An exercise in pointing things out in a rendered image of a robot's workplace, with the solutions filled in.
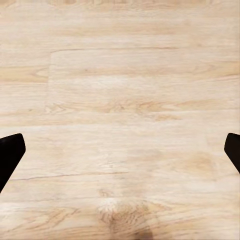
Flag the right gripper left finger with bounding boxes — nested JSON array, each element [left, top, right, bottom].
[[0, 133, 26, 193]]

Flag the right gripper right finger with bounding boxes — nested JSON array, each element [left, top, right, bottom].
[[224, 133, 240, 173]]

